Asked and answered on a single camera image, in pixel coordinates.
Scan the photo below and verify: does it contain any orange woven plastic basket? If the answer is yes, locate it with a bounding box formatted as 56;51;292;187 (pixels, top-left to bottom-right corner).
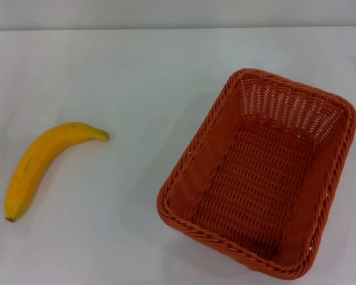
156;68;356;274

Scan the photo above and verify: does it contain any yellow banana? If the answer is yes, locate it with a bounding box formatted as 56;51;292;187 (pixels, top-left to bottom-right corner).
5;121;110;223

